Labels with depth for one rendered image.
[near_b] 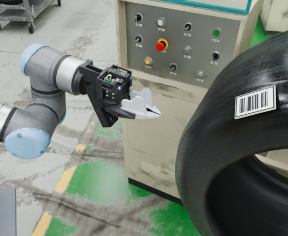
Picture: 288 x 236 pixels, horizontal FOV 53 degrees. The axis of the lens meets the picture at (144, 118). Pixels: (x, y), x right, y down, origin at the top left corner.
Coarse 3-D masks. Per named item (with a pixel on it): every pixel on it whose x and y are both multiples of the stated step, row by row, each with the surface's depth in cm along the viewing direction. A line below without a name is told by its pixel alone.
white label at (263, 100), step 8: (264, 88) 42; (272, 88) 41; (240, 96) 44; (248, 96) 43; (256, 96) 42; (264, 96) 41; (272, 96) 40; (240, 104) 43; (248, 104) 42; (256, 104) 41; (264, 104) 40; (272, 104) 39; (240, 112) 42; (248, 112) 41; (256, 112) 40
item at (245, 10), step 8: (168, 0) 113; (176, 0) 112; (184, 0) 111; (192, 0) 110; (200, 0) 108; (208, 0) 107; (216, 0) 106; (224, 0) 104; (232, 0) 103; (240, 0) 102; (248, 0) 100; (216, 8) 107; (224, 8) 105; (232, 8) 104; (240, 8) 103; (248, 8) 102
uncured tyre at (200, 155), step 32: (256, 64) 49; (224, 96) 48; (192, 128) 53; (224, 128) 46; (256, 128) 42; (192, 160) 53; (224, 160) 48; (256, 160) 83; (192, 192) 58; (224, 192) 80; (256, 192) 84; (224, 224) 75; (256, 224) 79
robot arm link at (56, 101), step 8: (32, 88) 75; (32, 96) 77; (40, 96) 75; (48, 96) 75; (56, 96) 76; (64, 96) 80; (48, 104) 74; (56, 104) 77; (64, 104) 81; (56, 112) 75; (64, 112) 83
